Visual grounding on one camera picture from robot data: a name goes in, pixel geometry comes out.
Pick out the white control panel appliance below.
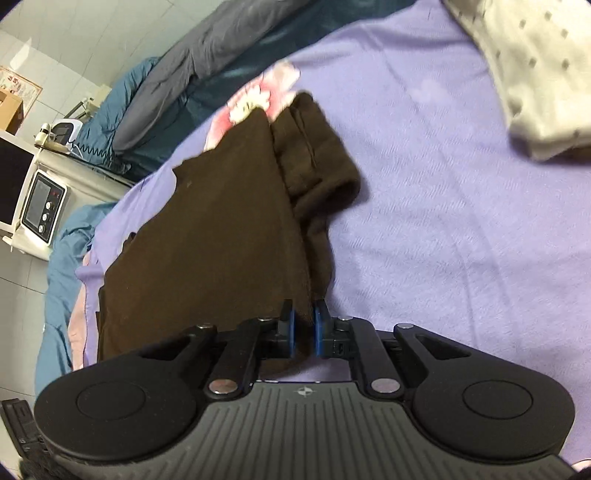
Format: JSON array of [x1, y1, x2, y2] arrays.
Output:
[[2, 147, 136, 263]]

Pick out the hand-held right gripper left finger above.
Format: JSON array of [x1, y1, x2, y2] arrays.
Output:
[[139, 299, 297, 401]]

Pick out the grey teal quilt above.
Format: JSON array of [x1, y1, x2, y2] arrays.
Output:
[[76, 0, 416, 185]]

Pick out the brown pants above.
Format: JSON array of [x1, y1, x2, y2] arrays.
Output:
[[95, 91, 362, 374]]

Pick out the white blue desk device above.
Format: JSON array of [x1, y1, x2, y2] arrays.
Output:
[[51, 119, 85, 149]]

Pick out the purple floral blanket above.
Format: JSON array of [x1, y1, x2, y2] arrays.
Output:
[[69, 0, 591, 467]]

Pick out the white dotted garment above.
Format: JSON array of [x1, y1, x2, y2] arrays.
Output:
[[441, 0, 591, 161]]

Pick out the teal bed sheet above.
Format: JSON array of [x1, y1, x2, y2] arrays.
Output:
[[34, 200, 118, 374]]

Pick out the white framed monitor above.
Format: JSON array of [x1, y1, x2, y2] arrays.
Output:
[[0, 136, 38, 236]]

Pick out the black ribbed object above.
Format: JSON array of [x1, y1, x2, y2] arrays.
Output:
[[0, 397, 54, 480]]

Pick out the coiled cord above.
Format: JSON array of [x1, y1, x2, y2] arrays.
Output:
[[71, 137, 134, 175]]

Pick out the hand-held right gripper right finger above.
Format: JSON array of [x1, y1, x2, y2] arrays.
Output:
[[314, 299, 472, 400]]

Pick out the framed wall picture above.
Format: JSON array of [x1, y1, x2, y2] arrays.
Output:
[[0, 66, 44, 100]]

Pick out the cardboard box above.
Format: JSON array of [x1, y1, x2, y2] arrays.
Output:
[[0, 90, 24, 134]]

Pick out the white device with screen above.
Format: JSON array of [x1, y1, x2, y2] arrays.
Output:
[[21, 171, 70, 244]]

